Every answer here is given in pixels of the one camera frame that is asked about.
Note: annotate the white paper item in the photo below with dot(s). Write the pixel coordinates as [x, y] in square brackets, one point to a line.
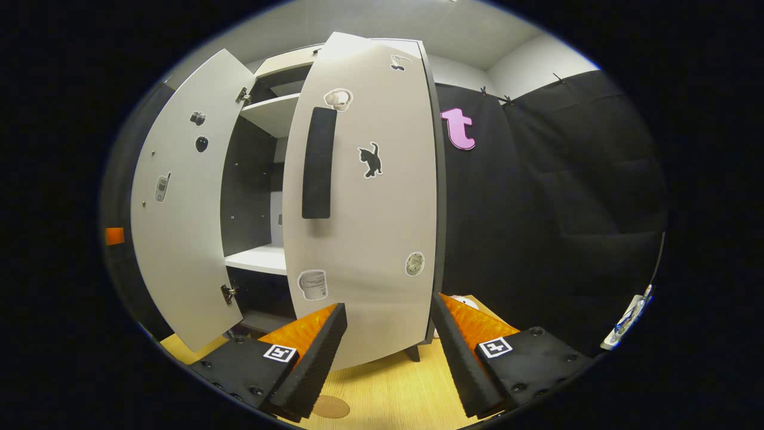
[464, 302]

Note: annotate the white tray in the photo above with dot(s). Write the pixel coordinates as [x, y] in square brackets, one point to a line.
[615, 337]

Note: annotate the white cabinet door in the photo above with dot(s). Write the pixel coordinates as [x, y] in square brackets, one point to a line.
[179, 251]
[382, 227]

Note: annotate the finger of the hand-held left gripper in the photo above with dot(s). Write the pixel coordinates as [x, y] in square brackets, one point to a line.
[114, 236]

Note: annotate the grey and white cabinet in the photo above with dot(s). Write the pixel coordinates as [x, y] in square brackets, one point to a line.
[250, 179]

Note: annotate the metal door hinge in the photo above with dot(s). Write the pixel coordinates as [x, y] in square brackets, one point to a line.
[243, 95]
[228, 293]

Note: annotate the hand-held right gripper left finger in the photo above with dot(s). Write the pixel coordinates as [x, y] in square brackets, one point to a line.
[319, 358]

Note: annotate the white cabinet shelf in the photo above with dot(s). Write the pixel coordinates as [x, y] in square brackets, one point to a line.
[259, 260]
[271, 113]

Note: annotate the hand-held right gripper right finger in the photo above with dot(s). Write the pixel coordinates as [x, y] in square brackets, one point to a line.
[459, 358]

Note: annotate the white cabinet drawer front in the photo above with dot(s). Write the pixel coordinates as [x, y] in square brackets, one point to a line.
[286, 60]

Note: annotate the black backdrop cloth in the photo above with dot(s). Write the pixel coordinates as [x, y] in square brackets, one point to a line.
[567, 209]

